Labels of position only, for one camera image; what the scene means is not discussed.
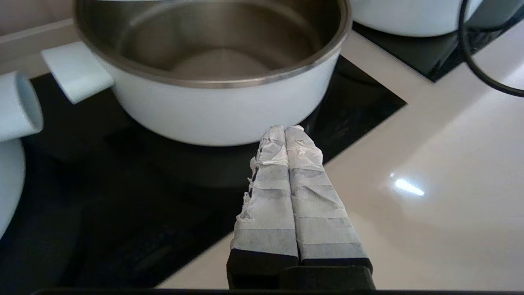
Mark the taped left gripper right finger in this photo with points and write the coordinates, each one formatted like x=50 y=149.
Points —
x=319 y=213

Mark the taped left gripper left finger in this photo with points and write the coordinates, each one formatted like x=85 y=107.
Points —
x=268 y=205

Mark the white lidded pot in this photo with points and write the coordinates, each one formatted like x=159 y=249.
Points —
x=409 y=18

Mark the wide black glass cooktop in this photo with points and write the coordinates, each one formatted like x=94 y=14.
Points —
x=82 y=205

